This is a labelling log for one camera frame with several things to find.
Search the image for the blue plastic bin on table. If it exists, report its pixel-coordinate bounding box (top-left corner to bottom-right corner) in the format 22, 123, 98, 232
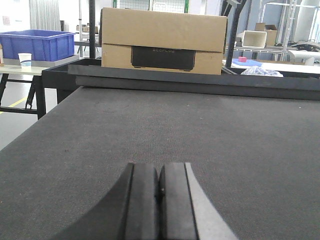
0, 29, 75, 62

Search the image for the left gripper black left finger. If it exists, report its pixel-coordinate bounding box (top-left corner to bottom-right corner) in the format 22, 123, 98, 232
52, 163, 160, 240

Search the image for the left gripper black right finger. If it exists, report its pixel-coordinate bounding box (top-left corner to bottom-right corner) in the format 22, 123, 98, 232
159, 162, 237, 240

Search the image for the beige open box on shelf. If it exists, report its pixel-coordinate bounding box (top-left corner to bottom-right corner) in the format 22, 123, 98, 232
241, 30, 267, 49

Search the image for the black conveyor side rail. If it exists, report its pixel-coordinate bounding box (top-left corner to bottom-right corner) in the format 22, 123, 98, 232
67, 64, 320, 101

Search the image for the crumpled clear plastic bag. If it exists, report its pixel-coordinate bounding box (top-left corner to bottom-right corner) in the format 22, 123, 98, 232
241, 66, 284, 78

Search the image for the black vertical pole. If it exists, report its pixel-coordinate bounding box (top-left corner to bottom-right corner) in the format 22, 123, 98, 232
89, 0, 96, 59

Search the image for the white far table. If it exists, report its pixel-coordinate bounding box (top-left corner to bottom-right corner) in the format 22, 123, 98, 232
222, 58, 320, 75

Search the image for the large cardboard box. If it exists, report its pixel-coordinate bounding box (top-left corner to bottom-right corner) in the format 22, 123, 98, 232
101, 7, 228, 75

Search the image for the black slanted pole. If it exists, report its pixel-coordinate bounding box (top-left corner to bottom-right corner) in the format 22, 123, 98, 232
221, 0, 247, 68

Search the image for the pink block on far table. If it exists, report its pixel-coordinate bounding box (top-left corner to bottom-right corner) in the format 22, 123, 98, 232
238, 56, 247, 63

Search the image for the white paper cup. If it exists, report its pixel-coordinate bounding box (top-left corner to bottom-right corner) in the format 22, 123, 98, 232
18, 52, 32, 70

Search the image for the small cardboard box on shelf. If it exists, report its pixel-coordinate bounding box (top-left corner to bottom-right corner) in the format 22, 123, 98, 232
255, 22, 278, 46

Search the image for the folding table with black legs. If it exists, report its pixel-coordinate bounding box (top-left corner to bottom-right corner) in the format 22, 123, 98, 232
0, 54, 81, 120

